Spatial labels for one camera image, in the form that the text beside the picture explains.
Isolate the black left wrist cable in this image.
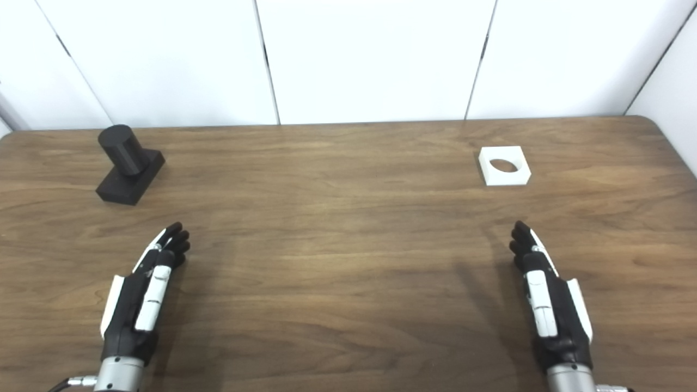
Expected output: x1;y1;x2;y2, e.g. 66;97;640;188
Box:
49;375;99;392

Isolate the white and black right hand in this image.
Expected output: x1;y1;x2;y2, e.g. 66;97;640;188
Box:
509;220;594;373

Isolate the white square piece with hole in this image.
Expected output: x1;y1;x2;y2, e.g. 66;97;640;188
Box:
479;145;531;187

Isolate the black peg with square base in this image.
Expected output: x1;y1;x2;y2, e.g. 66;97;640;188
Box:
96;124;166;206

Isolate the white and black left hand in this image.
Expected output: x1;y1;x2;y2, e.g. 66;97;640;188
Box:
100;222;191;365

